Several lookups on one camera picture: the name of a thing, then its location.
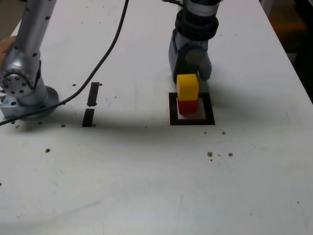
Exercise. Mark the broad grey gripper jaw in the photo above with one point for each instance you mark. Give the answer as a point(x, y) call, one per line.
point(206, 69)

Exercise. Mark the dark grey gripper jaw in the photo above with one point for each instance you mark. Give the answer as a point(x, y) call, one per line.
point(174, 61)

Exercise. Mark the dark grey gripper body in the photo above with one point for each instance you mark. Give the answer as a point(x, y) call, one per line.
point(195, 45)

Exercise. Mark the green cube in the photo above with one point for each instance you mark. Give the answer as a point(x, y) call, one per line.
point(192, 69)

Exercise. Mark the yellow cube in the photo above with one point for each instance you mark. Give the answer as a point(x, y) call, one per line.
point(187, 85)

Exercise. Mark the red cube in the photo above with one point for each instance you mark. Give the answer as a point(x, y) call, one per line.
point(187, 106)

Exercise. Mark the black tape square outline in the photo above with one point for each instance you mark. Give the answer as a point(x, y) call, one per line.
point(172, 117)

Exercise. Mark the person's hand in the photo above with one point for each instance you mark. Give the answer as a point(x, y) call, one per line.
point(5, 47)

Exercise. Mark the black tape strip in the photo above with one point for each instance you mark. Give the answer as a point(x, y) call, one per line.
point(93, 94)

